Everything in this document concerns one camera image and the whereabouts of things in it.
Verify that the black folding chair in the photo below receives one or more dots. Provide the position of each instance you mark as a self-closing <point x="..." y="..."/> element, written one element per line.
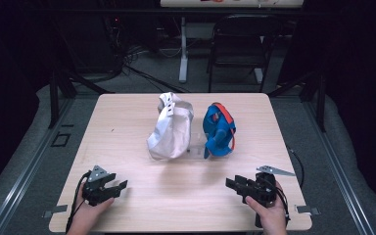
<point x="241" y="49"/>

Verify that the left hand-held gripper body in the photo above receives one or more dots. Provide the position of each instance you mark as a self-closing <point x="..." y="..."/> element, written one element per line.
<point x="95" y="192"/>

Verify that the white cap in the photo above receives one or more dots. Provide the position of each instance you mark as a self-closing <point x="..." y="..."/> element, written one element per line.
<point x="171" y="130"/>

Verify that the grey metal table bracket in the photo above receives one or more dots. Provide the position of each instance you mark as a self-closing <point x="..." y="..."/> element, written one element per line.
<point x="55" y="210"/>
<point x="307" y="210"/>

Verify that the aluminium floor rail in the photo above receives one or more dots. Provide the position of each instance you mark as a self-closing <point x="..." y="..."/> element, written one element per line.
<point x="29" y="166"/>
<point x="339" y="173"/>

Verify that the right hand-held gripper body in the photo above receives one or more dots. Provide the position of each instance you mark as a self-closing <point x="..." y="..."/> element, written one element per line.
<point x="263" y="189"/>

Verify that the black metal stand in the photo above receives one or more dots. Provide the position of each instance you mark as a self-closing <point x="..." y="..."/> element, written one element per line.
<point x="55" y="98"/>
<point x="320" y="101"/>

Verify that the person's left hand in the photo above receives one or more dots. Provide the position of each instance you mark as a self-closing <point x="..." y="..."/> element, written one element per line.
<point x="89" y="213"/>

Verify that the white desk leg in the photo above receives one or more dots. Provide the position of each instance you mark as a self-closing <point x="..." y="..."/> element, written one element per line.
<point x="183" y="58"/>

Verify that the person's right hand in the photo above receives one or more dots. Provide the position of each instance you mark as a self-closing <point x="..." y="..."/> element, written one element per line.
<point x="269" y="217"/>

